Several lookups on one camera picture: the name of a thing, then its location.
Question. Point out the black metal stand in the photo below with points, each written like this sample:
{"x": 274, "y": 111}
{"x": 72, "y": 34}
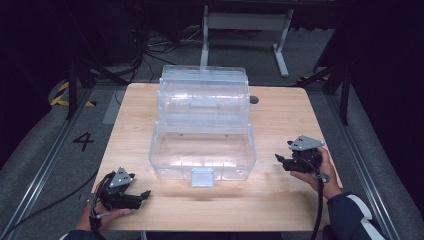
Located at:
{"x": 343, "y": 90}
{"x": 72, "y": 86}

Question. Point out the person's left hand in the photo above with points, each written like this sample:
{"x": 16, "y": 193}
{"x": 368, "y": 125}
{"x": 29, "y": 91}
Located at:
{"x": 100, "y": 216}

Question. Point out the metal floor rail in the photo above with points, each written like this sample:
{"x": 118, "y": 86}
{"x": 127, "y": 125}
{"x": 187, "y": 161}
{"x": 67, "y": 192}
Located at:
{"x": 43, "y": 166}
{"x": 363, "y": 166}

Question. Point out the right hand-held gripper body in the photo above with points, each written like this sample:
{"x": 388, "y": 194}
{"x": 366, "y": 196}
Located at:
{"x": 305, "y": 156}

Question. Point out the yellow black floor tape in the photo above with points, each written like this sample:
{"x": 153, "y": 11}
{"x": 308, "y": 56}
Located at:
{"x": 61, "y": 98}

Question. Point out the black table grommet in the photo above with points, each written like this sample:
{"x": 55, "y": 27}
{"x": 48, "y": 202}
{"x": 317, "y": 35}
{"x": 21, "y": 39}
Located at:
{"x": 254, "y": 99}

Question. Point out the white metal desk frame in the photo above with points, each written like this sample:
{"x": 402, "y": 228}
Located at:
{"x": 245, "y": 21}

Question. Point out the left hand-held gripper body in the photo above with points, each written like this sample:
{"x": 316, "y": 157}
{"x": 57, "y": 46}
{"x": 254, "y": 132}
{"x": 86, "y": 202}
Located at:
{"x": 116, "y": 195}

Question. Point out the clear plastic storage box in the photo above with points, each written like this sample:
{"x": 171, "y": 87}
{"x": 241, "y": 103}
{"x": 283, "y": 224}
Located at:
{"x": 202, "y": 133}

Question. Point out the person's right hand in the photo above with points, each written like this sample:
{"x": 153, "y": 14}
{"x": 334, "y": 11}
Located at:
{"x": 328, "y": 181}

